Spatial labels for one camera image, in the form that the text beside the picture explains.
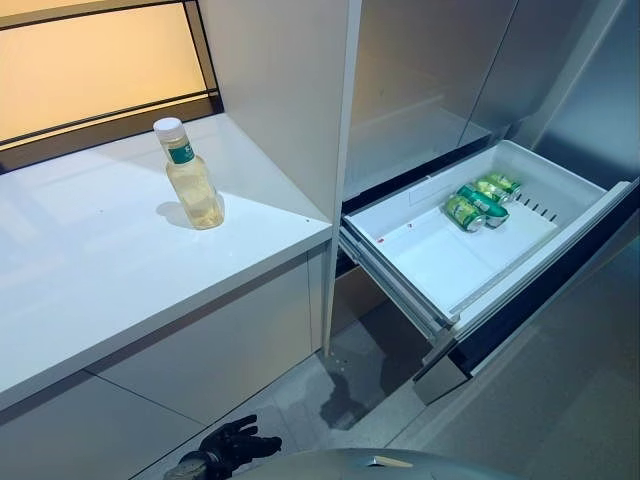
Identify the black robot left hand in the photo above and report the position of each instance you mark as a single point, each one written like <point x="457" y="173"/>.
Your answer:
<point x="235" y="442"/>

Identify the clear bottle of yellow tea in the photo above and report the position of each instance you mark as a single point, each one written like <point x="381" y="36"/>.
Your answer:
<point x="197" y="195"/>

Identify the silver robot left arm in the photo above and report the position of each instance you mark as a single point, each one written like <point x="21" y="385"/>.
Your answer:
<point x="185" y="470"/>

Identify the fridge drawer with white bin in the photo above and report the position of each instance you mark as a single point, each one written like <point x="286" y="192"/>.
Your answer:
<point x="440" y="260"/>

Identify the stainless steel fridge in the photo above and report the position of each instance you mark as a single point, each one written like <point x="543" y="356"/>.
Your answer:
<point x="425" y="75"/>

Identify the grey robot torso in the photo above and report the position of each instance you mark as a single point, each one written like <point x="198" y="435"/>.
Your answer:
<point x="350" y="467"/>

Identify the dark green drink can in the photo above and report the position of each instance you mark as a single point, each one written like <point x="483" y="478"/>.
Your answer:
<point x="487" y="207"/>

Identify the tall white cabinet panel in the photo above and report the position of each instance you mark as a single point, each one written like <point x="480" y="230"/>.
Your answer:
<point x="280" y="100"/>

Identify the yellow lit window black frame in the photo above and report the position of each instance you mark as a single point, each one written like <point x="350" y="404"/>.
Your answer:
<point x="90" y="65"/>

